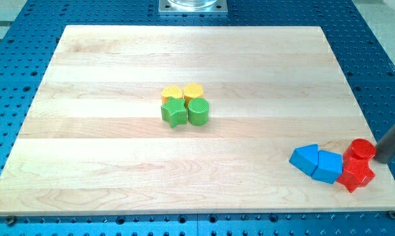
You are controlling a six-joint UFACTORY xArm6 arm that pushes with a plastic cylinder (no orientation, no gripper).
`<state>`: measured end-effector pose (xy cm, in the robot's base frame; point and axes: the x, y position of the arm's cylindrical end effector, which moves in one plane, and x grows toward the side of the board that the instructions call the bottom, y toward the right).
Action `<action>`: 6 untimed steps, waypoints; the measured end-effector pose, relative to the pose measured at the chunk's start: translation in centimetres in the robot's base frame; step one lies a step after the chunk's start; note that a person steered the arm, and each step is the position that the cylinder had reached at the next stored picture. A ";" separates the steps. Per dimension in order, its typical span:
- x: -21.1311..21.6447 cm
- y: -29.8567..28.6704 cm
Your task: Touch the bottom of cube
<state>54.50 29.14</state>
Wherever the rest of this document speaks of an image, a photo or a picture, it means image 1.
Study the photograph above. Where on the blue cube block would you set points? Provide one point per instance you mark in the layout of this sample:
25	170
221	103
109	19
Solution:
329	167

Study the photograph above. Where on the green cylinder block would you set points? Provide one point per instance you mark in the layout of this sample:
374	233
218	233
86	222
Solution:
198	111

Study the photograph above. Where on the green star block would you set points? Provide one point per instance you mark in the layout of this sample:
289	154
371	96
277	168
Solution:
174	112

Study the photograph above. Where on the yellow hexagon block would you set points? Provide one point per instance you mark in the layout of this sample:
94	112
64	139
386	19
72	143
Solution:
191	91

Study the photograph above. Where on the yellow heart block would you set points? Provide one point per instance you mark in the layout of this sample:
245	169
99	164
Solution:
172	91

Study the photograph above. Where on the blue pentagon block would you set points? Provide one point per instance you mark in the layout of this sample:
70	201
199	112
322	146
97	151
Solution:
305	158

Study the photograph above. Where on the red cylinder block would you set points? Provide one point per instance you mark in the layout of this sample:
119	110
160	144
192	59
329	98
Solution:
359	150

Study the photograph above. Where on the red star block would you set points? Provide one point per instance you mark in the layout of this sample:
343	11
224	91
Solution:
356	173

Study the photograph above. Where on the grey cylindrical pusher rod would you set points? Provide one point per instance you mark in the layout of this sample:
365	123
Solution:
385	148

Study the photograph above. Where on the board clamp screw left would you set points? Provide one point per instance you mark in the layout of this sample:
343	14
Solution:
10	220

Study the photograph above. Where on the board clamp screw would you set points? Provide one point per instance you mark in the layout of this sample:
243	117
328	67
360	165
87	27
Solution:
10	220
391	214

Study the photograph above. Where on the board clamp screw right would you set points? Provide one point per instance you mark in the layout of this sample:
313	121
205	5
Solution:
391	214

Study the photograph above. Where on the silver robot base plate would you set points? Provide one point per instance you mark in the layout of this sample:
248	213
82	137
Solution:
193	7

